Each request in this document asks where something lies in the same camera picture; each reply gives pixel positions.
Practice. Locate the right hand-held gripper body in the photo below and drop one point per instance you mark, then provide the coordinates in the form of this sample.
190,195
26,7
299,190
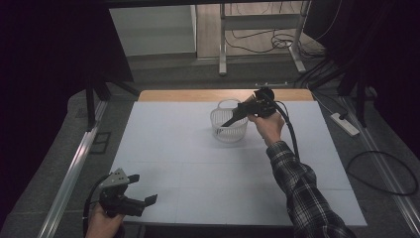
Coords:
262,105

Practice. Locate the person's right hand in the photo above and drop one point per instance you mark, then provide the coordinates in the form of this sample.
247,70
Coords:
270,129

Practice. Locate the person's left hand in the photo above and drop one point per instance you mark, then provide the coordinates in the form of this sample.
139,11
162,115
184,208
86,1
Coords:
102,226

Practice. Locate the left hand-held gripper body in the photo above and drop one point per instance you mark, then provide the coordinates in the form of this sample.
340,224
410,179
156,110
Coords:
120,201

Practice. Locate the black stand legs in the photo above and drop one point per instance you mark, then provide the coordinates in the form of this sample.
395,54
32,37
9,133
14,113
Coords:
362,105
89,105

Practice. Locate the grey metal desk frame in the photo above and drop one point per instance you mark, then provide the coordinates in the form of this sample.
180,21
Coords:
223,43

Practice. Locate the white power strip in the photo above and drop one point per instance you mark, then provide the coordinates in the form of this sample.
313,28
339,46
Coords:
345,124

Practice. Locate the white cabinet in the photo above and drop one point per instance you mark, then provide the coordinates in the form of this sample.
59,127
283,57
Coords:
152,29

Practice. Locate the small black frame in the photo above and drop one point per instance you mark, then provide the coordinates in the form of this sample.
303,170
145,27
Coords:
100,142

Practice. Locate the white plastic basket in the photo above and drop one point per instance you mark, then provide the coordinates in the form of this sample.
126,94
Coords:
228,132

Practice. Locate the aluminium rail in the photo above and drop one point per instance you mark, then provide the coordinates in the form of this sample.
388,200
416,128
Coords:
386,172
71,178

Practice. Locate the dark curtain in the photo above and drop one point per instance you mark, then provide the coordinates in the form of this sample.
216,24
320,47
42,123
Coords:
39,66
389,66

